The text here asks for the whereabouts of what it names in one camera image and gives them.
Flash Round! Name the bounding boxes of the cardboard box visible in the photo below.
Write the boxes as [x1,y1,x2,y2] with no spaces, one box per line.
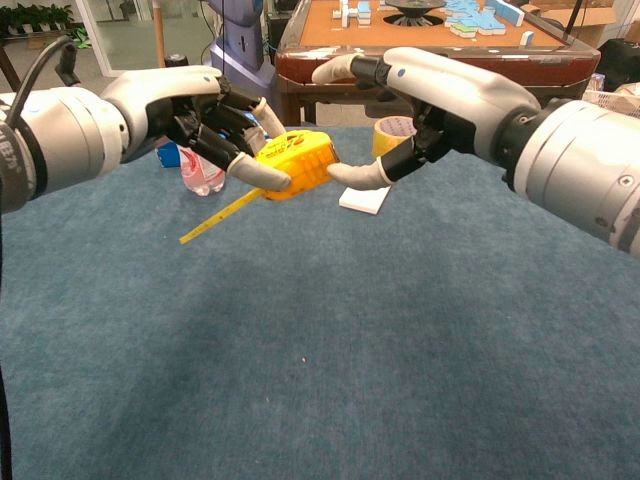
[528,0,622,47]

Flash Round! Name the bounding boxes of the yellow tape measure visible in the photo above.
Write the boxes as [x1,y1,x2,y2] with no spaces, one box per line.
[178,129,342,246]

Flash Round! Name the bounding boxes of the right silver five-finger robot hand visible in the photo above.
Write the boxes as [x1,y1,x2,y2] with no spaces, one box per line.
[310,46,544,192]

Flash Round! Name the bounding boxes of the yellow packing tape roll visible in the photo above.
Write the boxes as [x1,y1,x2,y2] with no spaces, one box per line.
[372,115,419,159]

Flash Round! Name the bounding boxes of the white plastic basket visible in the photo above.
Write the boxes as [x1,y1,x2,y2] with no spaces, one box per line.
[582,84,640,121]

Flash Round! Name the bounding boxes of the large white blue tile pile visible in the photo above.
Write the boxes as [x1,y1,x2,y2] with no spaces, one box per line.
[443,0,527,39]

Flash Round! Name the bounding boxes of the clear plastic drink bottle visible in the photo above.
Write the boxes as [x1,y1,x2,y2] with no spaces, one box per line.
[164,52,227,198]

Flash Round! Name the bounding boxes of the white switch plate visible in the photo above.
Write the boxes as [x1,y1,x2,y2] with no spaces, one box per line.
[338,183,394,217]

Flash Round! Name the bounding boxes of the brown mahjong table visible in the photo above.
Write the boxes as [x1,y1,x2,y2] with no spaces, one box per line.
[274,0,602,129]

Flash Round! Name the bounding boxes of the blue felt table mat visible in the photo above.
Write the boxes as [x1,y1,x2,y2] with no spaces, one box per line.
[0,124,640,480]

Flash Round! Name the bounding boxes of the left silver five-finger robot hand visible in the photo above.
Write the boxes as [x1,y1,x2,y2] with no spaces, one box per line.
[99,64,294,194]

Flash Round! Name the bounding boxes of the blue Oreo cookie box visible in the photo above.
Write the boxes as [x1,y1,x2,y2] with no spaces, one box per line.
[154,139,182,169]

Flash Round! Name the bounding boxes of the wooden pole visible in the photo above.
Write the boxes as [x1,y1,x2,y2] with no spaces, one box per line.
[151,0,169,69]

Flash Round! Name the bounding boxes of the dark wooden table leg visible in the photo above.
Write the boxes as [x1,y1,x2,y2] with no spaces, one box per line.
[0,42,24,94]

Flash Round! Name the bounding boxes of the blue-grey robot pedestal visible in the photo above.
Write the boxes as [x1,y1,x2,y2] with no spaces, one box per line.
[201,0,279,101]

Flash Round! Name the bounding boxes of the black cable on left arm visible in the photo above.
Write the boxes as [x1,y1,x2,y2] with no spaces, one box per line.
[0,34,80,480]

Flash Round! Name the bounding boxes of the green potted plants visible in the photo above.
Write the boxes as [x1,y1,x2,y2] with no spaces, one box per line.
[0,3,75,37]

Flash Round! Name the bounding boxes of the black mahjong table centre dial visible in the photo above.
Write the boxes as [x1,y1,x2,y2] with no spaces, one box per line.
[382,0,447,27]

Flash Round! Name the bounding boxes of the black bag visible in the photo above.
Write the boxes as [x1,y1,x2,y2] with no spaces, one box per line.
[596,37,640,94]

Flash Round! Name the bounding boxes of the small white blue tile cluster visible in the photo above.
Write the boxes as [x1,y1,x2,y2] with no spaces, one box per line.
[331,0,374,27]

